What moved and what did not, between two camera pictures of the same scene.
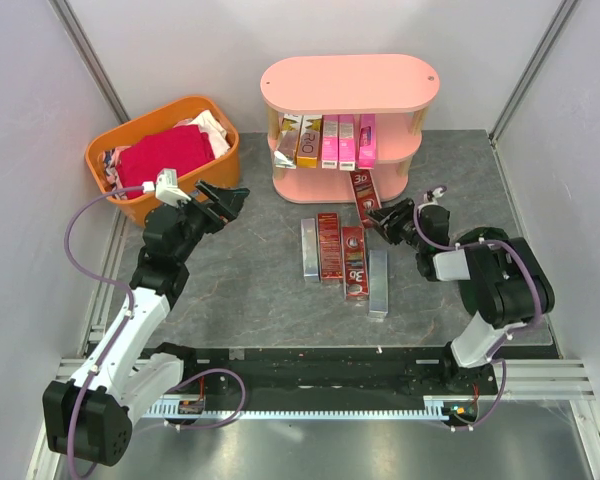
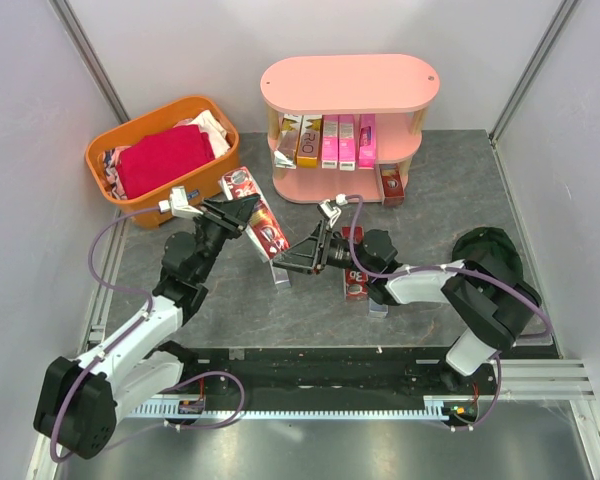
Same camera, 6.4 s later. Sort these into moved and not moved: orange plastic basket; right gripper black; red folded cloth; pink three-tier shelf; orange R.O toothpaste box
Moved: right gripper black
Not moved: orange R.O toothpaste box; pink three-tier shelf; orange plastic basket; red folded cloth
